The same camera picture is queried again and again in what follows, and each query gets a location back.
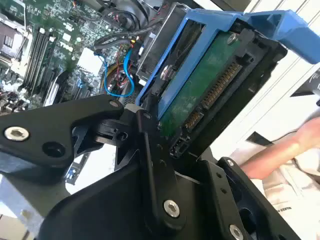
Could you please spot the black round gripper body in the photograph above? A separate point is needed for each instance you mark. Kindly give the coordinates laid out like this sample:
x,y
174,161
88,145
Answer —
x,y
105,215

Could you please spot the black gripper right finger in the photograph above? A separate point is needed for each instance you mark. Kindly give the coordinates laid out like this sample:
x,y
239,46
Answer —
x,y
215,182

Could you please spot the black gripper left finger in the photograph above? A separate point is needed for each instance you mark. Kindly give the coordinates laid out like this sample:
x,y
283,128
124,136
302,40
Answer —
x,y
50,130

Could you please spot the hard disk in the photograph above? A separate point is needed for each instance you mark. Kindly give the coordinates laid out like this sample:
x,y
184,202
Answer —
x,y
200,82

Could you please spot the bare person hand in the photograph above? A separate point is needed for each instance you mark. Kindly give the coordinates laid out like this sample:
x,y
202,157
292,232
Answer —
x,y
312,132

